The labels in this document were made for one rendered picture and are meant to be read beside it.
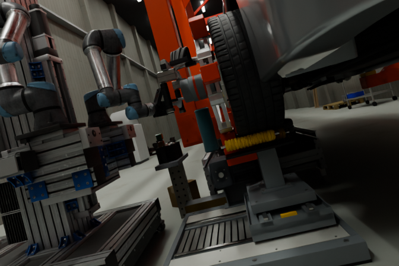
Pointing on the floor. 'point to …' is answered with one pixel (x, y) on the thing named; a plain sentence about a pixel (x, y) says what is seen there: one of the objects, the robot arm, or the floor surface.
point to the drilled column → (180, 187)
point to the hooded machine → (141, 149)
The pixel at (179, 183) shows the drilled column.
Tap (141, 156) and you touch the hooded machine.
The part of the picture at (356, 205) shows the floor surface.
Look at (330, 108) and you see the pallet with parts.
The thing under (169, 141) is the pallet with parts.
